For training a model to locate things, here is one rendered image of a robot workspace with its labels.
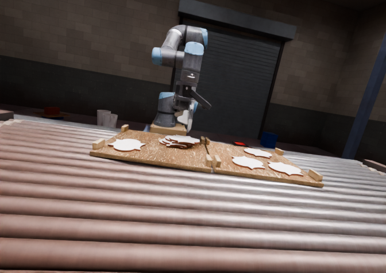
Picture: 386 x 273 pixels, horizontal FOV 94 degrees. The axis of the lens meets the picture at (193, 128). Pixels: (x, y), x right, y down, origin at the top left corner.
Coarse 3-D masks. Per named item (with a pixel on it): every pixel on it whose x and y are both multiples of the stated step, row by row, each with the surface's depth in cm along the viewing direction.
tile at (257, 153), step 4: (248, 148) 93; (248, 152) 86; (252, 152) 87; (256, 152) 88; (260, 152) 89; (264, 152) 91; (256, 156) 84; (260, 156) 84; (264, 156) 84; (268, 156) 85
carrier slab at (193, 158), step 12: (120, 132) 85; (132, 132) 89; (144, 132) 92; (156, 144) 77; (108, 156) 59; (120, 156) 60; (132, 156) 60; (144, 156) 62; (156, 156) 64; (168, 156) 66; (180, 156) 68; (192, 156) 70; (204, 156) 72; (180, 168) 61; (192, 168) 61; (204, 168) 61
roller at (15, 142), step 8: (8, 144) 59; (16, 144) 60; (24, 144) 60; (32, 144) 61; (40, 144) 62; (48, 144) 62; (80, 152) 63; (88, 152) 63; (328, 176) 79; (368, 184) 80; (376, 184) 81; (384, 184) 82
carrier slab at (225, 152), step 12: (204, 144) 92; (216, 144) 93; (228, 156) 78; (240, 156) 80; (252, 156) 83; (276, 156) 90; (216, 168) 63; (228, 168) 64; (240, 168) 66; (300, 168) 78; (276, 180) 64; (288, 180) 65; (300, 180) 65; (312, 180) 67
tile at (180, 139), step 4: (172, 136) 81; (176, 136) 82; (180, 136) 84; (184, 136) 85; (188, 136) 86; (172, 140) 77; (176, 140) 76; (180, 140) 77; (184, 140) 78; (188, 140) 79; (192, 140) 80; (196, 140) 81; (192, 144) 76
